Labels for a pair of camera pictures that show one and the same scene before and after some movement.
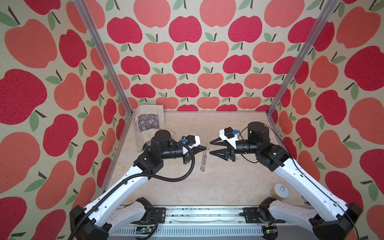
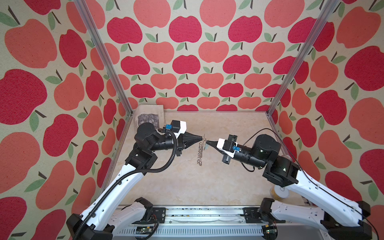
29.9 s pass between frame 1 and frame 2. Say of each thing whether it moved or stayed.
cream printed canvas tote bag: stayed
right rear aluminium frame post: stayed
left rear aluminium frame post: stayed
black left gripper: moved
